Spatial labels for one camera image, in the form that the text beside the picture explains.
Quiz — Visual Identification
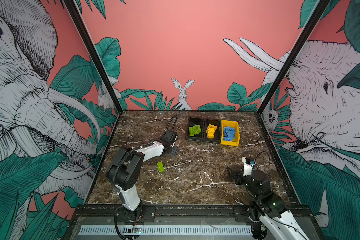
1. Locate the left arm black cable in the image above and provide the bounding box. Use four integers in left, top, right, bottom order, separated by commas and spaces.
167, 114, 180, 133

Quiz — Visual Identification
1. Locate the yellow plastic bin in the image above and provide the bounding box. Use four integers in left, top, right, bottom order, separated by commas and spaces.
221, 120, 241, 147

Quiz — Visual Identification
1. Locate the black frame post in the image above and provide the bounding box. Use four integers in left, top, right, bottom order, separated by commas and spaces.
257, 0, 330, 115
63, 0, 123, 115

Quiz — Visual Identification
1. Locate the yellow lego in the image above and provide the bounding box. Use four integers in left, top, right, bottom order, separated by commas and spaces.
206, 124, 218, 139

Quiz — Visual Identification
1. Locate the black bin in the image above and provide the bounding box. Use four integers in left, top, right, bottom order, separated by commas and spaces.
186, 117, 204, 142
204, 119, 222, 144

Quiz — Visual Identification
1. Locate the blue lego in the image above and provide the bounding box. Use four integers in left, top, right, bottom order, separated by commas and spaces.
223, 126, 236, 142

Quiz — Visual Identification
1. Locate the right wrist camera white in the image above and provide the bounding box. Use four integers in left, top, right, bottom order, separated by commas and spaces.
242, 157, 255, 177

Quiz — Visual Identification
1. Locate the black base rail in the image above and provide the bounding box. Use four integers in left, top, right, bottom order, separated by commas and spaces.
70, 203, 314, 224

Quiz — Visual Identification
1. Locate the white vented strip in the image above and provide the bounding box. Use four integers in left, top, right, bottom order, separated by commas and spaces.
79, 225, 253, 236

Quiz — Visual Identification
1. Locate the green lego mid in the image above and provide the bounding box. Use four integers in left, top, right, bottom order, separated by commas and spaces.
157, 162, 165, 173

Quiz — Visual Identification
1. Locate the right black frame post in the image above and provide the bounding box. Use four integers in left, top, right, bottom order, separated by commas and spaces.
257, 0, 330, 115

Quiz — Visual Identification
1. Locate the green lego top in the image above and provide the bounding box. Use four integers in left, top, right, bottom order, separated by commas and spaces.
189, 125, 202, 137

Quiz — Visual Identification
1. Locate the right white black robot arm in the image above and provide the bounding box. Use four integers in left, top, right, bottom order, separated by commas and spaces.
227, 164, 309, 240

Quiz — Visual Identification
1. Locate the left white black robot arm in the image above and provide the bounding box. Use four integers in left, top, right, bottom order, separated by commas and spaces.
106, 130, 178, 211

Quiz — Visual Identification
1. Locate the left black frame post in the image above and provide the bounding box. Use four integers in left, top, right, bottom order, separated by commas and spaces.
63, 0, 123, 115

